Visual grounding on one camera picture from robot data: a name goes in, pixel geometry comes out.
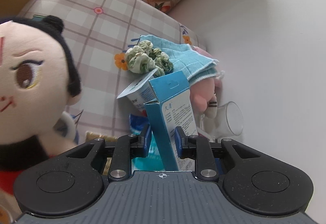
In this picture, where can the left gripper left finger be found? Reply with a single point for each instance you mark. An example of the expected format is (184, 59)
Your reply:
(125, 149)

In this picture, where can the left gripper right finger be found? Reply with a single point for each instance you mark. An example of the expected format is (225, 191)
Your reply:
(197, 148)

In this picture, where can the blue bandage box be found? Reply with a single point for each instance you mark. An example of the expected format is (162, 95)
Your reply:
(166, 102)

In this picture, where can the black-haired plush doll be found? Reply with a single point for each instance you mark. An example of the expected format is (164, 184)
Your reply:
(38, 80)

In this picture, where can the blue tissue pack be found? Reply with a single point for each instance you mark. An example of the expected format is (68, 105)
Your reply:
(137, 123)

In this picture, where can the clear drinking glass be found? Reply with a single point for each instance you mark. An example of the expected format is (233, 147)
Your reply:
(228, 122)

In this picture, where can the pink plush toy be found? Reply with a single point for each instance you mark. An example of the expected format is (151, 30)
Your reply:
(203, 94)

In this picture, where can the white tape roll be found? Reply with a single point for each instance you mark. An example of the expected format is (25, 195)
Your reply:
(66, 127)

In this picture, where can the blue folded towel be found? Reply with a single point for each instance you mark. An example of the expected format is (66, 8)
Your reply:
(183, 57)

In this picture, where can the green floral scrunchie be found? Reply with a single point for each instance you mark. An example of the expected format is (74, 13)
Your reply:
(144, 58)

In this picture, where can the checked plastic tablecloth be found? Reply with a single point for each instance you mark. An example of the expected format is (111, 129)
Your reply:
(97, 32)

